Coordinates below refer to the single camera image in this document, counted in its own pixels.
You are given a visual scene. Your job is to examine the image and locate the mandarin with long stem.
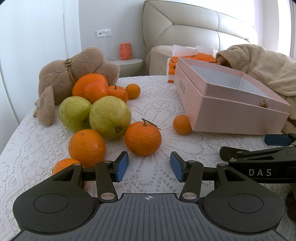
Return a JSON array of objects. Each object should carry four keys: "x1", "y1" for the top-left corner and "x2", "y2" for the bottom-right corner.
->
[{"x1": 125, "y1": 118, "x2": 162, "y2": 156}]

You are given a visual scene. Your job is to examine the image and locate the green pear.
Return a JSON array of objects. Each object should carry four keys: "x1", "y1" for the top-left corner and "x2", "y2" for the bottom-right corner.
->
[
  {"x1": 89, "y1": 96, "x2": 132, "y2": 139},
  {"x1": 59, "y1": 96, "x2": 91, "y2": 132}
]

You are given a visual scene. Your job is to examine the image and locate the mandarin with green stem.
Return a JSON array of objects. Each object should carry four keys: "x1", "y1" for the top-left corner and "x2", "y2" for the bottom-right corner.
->
[{"x1": 107, "y1": 85, "x2": 128, "y2": 103}]

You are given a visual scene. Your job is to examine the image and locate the small round kumquat orange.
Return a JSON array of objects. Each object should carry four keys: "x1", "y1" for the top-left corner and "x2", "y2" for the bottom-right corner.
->
[{"x1": 125, "y1": 83, "x2": 140, "y2": 99}]

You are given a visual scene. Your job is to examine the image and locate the large orange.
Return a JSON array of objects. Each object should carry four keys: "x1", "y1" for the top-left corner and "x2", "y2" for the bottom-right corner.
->
[{"x1": 72, "y1": 73, "x2": 108, "y2": 97}]

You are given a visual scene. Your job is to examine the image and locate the beige fleece blanket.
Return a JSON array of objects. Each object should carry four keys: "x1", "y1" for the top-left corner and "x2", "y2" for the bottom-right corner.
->
[{"x1": 216, "y1": 44, "x2": 296, "y2": 133}]

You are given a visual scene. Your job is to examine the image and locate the brown plush dog toy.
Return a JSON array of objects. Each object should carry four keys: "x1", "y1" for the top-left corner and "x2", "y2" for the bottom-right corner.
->
[{"x1": 33, "y1": 47, "x2": 120, "y2": 126}]

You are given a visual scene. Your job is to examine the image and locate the orange tissue box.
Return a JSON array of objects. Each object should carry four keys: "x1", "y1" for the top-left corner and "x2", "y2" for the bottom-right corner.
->
[{"x1": 166, "y1": 45, "x2": 219, "y2": 83}]

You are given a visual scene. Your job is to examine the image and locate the white round side table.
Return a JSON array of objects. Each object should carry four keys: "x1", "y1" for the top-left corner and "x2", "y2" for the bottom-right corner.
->
[{"x1": 113, "y1": 58, "x2": 143, "y2": 77}]

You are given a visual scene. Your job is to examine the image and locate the beige upholstered bed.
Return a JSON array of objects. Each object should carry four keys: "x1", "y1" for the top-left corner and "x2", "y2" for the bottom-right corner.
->
[{"x1": 142, "y1": 1, "x2": 257, "y2": 75}]

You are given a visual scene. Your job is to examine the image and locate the white wall socket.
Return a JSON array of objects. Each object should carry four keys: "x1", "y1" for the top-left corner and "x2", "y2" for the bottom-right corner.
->
[{"x1": 96, "y1": 29, "x2": 111, "y2": 38}]

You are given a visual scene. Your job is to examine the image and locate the white charging cable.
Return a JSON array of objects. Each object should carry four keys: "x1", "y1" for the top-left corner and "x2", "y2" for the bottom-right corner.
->
[{"x1": 103, "y1": 31, "x2": 121, "y2": 60}]

